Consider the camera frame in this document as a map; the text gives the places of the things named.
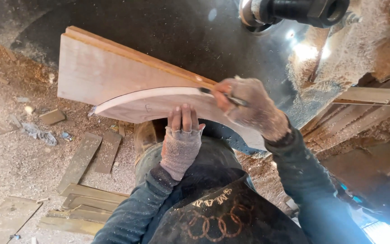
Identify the dark marking pen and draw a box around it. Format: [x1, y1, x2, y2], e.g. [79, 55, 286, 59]
[199, 87, 248, 108]

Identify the person's left hand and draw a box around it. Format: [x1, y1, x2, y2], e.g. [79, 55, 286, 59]
[160, 103, 206, 181]

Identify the metal bolt with nut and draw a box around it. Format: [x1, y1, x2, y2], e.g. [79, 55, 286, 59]
[329, 11, 363, 36]

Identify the person's brown boot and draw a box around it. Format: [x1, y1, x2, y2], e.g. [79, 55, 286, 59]
[134, 120, 159, 166]

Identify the curved wooden template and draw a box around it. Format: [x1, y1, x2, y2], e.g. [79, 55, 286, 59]
[88, 87, 267, 152]

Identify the sawdust-covered machine body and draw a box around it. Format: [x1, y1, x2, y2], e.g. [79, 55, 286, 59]
[285, 0, 390, 131]

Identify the flat dusty wooden board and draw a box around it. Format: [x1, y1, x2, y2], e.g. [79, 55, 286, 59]
[0, 196, 43, 244]

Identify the pile of thin wood strips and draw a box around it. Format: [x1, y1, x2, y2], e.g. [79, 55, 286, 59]
[37, 183, 130, 236]

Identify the long grey wood offcut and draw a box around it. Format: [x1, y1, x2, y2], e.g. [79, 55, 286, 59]
[57, 132, 103, 194]

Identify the stack of wooden slats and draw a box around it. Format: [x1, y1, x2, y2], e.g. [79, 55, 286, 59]
[299, 85, 390, 155]

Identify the large rectangular wooden plank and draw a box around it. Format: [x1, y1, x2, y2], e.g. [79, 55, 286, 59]
[57, 26, 218, 106]

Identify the person's right hand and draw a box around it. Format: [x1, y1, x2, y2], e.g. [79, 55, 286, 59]
[213, 78, 291, 142]

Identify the small wooden block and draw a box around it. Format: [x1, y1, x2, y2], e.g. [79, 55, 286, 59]
[39, 109, 66, 125]

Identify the crumpled grey rag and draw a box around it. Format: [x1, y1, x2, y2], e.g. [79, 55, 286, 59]
[22, 122, 58, 146]

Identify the short grey wood offcut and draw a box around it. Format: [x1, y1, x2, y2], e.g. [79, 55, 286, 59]
[94, 131, 123, 175]

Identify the person's dark printed apron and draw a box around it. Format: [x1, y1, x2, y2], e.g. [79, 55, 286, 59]
[148, 176, 309, 244]

